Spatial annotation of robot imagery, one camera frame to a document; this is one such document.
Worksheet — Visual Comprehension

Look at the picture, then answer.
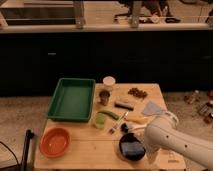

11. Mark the green plastic tray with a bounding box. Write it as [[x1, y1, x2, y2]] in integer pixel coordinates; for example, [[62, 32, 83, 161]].
[[47, 78, 96, 122]]

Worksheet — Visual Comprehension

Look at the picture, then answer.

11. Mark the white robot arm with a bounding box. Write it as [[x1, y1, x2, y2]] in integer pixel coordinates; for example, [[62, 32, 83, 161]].
[[142, 111, 213, 171]]

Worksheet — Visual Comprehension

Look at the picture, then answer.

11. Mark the green plastic cup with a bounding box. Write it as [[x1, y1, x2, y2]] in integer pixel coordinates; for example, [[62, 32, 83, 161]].
[[93, 113, 106, 129]]

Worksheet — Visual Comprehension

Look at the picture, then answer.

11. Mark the black stand pole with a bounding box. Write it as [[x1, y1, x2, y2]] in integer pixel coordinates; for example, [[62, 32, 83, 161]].
[[20, 129, 34, 171]]

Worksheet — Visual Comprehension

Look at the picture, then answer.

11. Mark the black dish brush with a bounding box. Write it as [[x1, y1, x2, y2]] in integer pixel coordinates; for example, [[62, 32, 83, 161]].
[[120, 123, 146, 133]]

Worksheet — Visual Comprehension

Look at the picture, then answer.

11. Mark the brown nut cluster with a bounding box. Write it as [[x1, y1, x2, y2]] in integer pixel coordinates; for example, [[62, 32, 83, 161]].
[[128, 88, 148, 99]]

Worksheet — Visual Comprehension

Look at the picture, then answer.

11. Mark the yellow banana toy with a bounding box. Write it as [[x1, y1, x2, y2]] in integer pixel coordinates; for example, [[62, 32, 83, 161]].
[[125, 114, 148, 124]]

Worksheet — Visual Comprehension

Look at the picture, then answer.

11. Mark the orange bowl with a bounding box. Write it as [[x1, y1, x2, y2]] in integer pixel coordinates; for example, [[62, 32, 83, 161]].
[[39, 128, 70, 158]]

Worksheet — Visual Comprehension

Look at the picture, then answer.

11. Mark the black and tan eraser block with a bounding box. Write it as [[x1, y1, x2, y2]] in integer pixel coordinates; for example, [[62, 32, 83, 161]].
[[114, 99, 135, 111]]

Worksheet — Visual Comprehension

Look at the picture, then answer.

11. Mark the small metal cup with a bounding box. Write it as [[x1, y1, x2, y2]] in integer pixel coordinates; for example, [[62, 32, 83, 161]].
[[99, 90, 110, 106]]

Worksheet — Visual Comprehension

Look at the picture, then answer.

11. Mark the small paint brush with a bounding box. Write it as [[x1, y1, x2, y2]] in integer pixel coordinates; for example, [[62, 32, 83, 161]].
[[109, 111, 129, 134]]

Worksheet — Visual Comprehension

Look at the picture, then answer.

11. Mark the blue triangular cloth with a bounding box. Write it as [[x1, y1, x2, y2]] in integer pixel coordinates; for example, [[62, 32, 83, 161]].
[[142, 101, 164, 116]]

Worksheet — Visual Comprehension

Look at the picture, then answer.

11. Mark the blue-grey sponge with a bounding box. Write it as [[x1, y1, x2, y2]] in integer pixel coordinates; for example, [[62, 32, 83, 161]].
[[121, 142, 145, 160]]

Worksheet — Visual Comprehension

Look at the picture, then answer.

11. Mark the black bowl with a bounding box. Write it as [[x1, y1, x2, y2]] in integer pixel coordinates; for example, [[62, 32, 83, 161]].
[[119, 133, 146, 161]]

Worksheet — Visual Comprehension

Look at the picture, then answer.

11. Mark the green pepper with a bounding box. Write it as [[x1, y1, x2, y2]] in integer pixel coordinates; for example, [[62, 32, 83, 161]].
[[98, 110, 119, 120]]

